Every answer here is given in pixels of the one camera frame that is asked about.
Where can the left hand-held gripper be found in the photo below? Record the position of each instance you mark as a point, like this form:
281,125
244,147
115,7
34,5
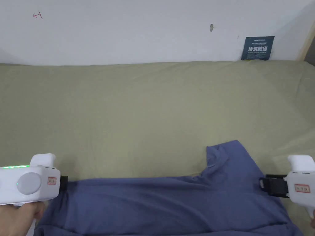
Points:
29,183

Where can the person's right hand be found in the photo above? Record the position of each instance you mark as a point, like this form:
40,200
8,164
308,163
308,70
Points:
313,221

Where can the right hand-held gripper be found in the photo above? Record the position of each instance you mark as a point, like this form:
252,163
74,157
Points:
299,183

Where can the person's left hand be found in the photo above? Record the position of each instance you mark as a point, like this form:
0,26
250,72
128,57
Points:
22,217

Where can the dark blue shirt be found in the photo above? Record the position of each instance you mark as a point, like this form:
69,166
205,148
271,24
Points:
167,199

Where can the bed with pale green sheet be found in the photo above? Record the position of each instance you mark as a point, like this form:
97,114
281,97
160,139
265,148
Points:
137,108

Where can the dark blue sign card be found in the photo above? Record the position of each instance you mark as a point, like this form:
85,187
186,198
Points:
257,48

